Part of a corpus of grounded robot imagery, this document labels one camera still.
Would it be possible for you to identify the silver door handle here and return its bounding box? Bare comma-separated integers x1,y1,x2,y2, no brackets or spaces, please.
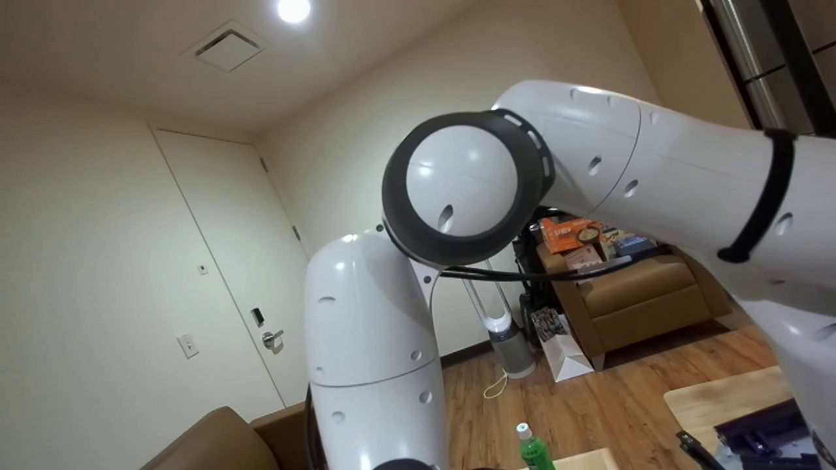
258,325,288,354

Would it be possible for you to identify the white paper bag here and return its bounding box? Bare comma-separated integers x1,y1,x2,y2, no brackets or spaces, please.
527,302,599,385

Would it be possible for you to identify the green plastic bottle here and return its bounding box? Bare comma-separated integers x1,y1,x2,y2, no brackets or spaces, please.
513,421,557,470

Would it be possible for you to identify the white door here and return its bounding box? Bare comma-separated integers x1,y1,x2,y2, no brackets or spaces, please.
149,126,314,410

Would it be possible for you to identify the red white box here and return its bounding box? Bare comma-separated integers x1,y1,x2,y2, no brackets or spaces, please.
563,243,607,274

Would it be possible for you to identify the square ceiling vent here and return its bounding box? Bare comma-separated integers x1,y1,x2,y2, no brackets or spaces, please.
191,24,264,75

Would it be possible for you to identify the grey printed box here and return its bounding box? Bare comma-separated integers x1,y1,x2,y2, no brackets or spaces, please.
599,226,661,261

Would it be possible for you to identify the white floor cable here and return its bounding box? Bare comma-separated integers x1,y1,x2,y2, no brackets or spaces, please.
479,370,513,404

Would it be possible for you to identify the brown armchair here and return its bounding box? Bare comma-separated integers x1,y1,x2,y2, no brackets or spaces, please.
533,226,737,370

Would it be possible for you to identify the white grey air purifier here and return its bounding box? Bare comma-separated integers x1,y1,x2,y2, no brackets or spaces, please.
467,281,537,381

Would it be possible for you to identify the white light switch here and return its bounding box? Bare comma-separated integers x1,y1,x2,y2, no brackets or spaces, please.
175,332,200,363

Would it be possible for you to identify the brown leather sofa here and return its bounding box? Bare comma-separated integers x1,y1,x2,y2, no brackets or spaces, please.
139,398,327,470

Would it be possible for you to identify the round ceiling light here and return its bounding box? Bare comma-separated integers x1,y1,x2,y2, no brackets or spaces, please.
272,0,314,26

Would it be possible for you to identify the orange box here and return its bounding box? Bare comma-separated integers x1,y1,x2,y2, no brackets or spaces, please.
537,217,600,256

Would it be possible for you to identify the black clamp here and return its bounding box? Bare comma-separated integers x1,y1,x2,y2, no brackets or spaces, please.
674,428,727,470

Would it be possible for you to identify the black purple base board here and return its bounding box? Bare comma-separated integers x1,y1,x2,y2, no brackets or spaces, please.
710,396,826,470

